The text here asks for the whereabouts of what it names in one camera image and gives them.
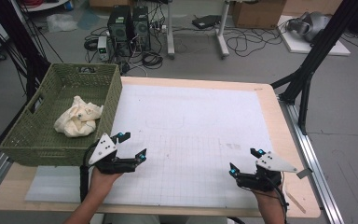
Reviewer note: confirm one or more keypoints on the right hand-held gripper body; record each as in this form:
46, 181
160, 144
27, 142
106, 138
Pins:
267, 174

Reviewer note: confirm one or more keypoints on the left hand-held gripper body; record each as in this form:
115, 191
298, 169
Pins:
103, 149

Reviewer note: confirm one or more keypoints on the cream printed cloth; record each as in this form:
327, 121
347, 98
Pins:
77, 119

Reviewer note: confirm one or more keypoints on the green woven basket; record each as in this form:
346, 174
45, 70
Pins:
37, 140

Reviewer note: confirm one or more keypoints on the person's right hand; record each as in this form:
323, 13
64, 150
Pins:
268, 199

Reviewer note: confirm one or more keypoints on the person's left hand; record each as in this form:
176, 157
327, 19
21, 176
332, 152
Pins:
101, 183

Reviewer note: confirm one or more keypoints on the grey tape piece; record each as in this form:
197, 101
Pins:
304, 173

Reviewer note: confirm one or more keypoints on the white grid mat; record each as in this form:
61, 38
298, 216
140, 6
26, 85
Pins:
192, 124

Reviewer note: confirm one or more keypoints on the small white power supply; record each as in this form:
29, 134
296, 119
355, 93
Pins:
102, 48

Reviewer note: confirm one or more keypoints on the black computer tower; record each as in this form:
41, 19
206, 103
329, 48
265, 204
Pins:
119, 29
141, 28

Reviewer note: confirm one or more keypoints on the white floor board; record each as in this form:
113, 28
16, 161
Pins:
298, 46

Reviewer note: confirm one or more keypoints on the white desk leg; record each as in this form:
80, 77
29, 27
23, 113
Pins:
222, 34
170, 31

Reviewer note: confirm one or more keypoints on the clear plastic bag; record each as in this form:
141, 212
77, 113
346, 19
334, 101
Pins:
60, 22

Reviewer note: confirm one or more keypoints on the brown cardboard box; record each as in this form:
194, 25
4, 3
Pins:
258, 14

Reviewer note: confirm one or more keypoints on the grey headset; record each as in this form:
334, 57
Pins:
312, 25

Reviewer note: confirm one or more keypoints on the black flat device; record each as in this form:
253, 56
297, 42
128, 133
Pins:
206, 21

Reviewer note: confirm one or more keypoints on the black metal frame stand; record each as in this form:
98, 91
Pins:
317, 53
15, 37

